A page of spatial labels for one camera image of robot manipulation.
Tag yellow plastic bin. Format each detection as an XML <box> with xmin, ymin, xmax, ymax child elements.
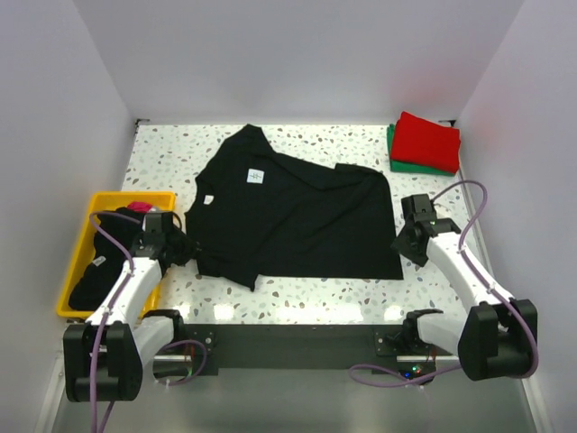
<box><xmin>56</xmin><ymin>191</ymin><xmax>176</xmax><ymax>319</ymax></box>

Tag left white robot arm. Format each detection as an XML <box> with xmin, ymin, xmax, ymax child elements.
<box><xmin>62</xmin><ymin>211</ymin><xmax>197</xmax><ymax>403</ymax></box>

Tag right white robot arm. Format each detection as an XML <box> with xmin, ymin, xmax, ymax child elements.
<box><xmin>393</xmin><ymin>194</ymin><xmax>538</xmax><ymax>381</ymax></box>

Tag folded red t shirt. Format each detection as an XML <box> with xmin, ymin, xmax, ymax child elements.
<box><xmin>389</xmin><ymin>111</ymin><xmax>461</xmax><ymax>175</ymax></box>

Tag folded green t shirt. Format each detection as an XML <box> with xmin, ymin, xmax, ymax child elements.
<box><xmin>387</xmin><ymin>124</ymin><xmax>453</xmax><ymax>177</ymax></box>

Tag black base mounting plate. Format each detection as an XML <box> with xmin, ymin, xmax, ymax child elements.
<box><xmin>150</xmin><ymin>324</ymin><xmax>451</xmax><ymax>381</ymax></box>

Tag black t shirt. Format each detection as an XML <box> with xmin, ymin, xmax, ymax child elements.
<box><xmin>186</xmin><ymin>124</ymin><xmax>403</xmax><ymax>290</ymax></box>

